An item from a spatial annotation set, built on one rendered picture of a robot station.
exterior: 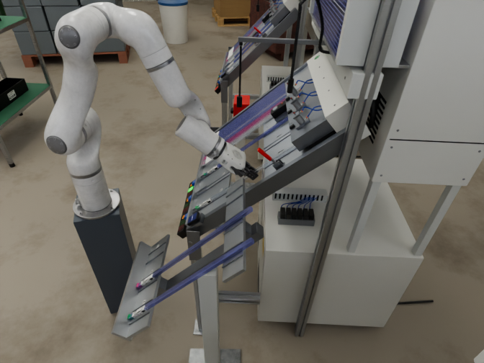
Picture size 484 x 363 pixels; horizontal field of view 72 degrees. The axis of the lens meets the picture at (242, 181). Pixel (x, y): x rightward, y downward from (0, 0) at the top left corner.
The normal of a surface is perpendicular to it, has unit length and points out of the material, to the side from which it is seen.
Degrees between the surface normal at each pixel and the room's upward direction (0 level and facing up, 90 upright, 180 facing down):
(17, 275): 0
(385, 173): 90
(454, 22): 90
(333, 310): 90
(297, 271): 90
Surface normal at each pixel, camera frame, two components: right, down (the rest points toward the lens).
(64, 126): 0.18, 0.29
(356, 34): -0.04, 0.62
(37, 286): 0.03, -0.78
